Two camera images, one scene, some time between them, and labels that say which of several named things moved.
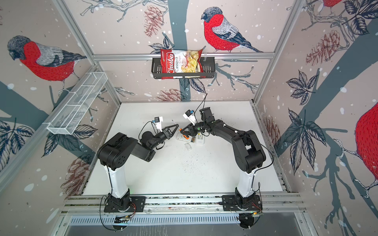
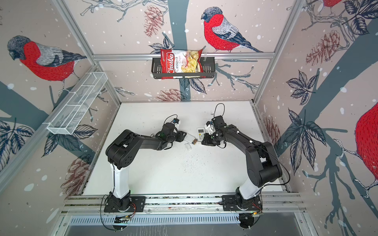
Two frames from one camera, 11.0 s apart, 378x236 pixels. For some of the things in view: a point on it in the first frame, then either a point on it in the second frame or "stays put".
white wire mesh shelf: (65, 119) stays put
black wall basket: (208, 69) stays put
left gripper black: (169, 134) -> (180, 136)
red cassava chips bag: (174, 61) stays put
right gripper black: (191, 128) -> (206, 141)
